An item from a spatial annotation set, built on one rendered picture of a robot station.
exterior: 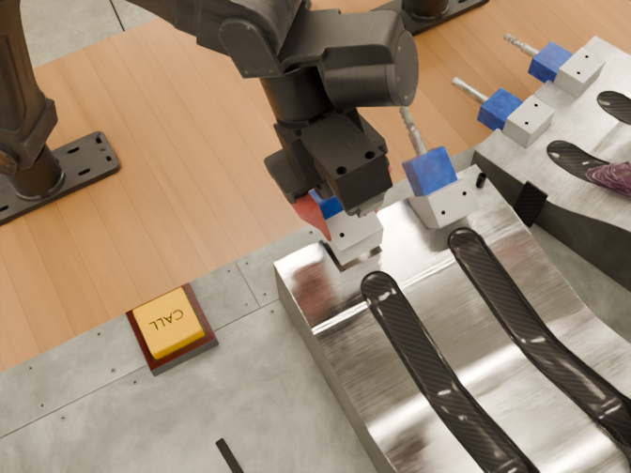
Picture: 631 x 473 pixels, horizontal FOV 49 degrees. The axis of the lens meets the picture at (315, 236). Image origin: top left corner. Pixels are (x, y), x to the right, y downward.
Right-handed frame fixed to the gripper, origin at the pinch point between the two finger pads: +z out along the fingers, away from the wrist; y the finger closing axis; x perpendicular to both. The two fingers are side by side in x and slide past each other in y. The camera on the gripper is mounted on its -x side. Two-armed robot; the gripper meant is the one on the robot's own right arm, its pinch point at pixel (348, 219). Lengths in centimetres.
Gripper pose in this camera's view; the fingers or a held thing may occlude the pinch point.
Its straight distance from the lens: 69.7
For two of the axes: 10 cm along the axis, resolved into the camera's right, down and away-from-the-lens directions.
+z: 2.9, 6.7, 6.8
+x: -3.9, -5.7, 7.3
